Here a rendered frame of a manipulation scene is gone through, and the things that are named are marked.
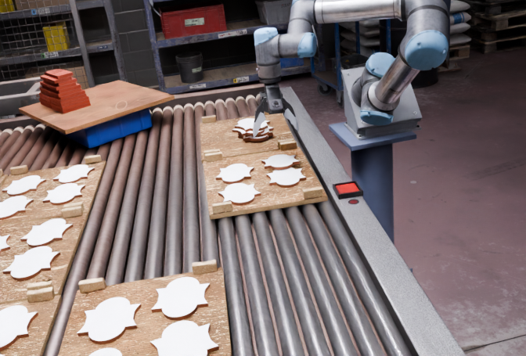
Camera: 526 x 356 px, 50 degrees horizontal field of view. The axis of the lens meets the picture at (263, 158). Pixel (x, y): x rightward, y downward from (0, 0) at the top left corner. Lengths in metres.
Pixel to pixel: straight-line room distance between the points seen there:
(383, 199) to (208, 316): 1.29
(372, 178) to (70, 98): 1.30
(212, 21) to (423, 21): 4.52
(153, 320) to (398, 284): 0.55
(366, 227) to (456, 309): 1.28
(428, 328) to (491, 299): 1.64
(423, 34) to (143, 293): 1.02
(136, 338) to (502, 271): 2.15
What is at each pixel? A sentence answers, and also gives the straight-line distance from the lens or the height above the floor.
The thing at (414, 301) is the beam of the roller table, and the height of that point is 0.92.
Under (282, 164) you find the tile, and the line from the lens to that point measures 1.85.
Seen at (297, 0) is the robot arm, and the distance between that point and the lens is 1.88.
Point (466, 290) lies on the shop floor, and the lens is 2.89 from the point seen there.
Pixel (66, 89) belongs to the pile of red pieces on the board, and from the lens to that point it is 2.51.
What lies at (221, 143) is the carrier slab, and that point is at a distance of 2.15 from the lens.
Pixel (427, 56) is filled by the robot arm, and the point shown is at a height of 1.29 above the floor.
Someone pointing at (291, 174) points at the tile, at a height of 0.95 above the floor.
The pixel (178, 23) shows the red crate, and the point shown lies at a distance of 6.06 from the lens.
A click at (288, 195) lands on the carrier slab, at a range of 1.70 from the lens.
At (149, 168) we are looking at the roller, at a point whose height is 0.92.
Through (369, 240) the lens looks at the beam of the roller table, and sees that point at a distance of 1.50.
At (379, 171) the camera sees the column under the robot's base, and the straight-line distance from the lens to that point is 2.33.
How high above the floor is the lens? 1.71
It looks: 23 degrees down
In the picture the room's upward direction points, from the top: 7 degrees counter-clockwise
